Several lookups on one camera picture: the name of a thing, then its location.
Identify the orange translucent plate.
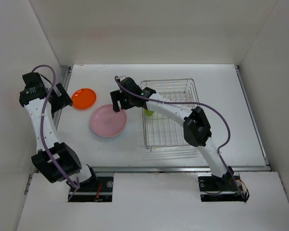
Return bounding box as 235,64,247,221
71,88,97,110

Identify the green plate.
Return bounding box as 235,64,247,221
144,110,154,117

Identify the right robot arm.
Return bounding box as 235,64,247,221
110,76,236,190

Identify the pink plate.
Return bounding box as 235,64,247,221
90,104,127,138

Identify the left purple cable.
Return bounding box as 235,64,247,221
31,64,80,200

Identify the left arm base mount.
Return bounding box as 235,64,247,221
67,166,114,203

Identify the wire dish rack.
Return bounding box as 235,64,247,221
140,78,198,151

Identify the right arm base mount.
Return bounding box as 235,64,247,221
198,175,250,202

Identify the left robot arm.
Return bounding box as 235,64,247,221
19,72,82,183

